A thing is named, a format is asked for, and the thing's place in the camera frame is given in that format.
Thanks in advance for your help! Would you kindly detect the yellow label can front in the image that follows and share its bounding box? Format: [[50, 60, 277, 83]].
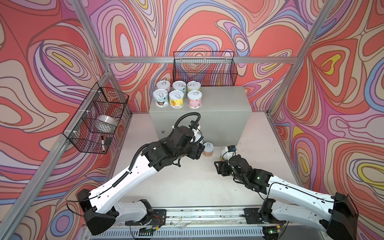
[[169, 90, 185, 109]]

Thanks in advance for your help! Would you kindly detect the pink label can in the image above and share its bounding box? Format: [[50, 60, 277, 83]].
[[187, 90, 203, 109], [156, 81, 171, 93]]

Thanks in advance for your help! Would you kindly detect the brown label can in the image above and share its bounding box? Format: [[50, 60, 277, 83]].
[[172, 81, 187, 94], [153, 89, 169, 108]]

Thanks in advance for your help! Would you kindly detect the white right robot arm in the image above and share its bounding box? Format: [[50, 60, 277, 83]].
[[214, 155, 359, 240]]

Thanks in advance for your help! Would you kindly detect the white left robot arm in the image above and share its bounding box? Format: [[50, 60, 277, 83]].
[[77, 126, 205, 236]]

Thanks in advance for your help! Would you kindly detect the yellow green label can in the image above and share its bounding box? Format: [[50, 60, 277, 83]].
[[220, 147, 233, 161]]

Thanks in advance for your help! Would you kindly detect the blue label can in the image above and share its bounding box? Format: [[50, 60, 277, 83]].
[[193, 128, 204, 144]]

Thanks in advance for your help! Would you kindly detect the orange label can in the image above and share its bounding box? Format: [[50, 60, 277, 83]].
[[203, 142, 215, 157]]

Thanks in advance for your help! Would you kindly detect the grey metal cabinet box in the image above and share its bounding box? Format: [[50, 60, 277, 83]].
[[149, 87, 252, 147]]

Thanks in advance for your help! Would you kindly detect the black marker pen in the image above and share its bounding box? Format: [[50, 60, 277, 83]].
[[101, 136, 106, 153]]

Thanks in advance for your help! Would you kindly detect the silver tape roll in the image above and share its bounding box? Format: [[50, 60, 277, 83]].
[[97, 115, 118, 127]]

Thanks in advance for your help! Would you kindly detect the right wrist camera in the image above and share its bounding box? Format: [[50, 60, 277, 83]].
[[227, 145, 237, 154]]

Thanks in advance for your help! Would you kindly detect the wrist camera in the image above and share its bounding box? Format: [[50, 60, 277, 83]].
[[227, 145, 237, 154], [189, 121, 199, 130]]

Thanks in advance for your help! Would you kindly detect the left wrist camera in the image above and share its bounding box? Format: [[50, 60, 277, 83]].
[[189, 121, 199, 130]]

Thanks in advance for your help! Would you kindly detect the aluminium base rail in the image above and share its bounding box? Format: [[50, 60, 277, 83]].
[[81, 206, 283, 240]]

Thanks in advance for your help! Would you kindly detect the black wire basket back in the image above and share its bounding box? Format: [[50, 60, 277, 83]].
[[173, 50, 238, 87]]

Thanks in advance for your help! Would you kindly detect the black wire basket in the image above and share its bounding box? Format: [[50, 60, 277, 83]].
[[173, 50, 238, 87], [63, 83, 129, 154]]

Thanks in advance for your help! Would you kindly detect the black wire basket left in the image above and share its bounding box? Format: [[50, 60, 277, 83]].
[[63, 83, 129, 154]]

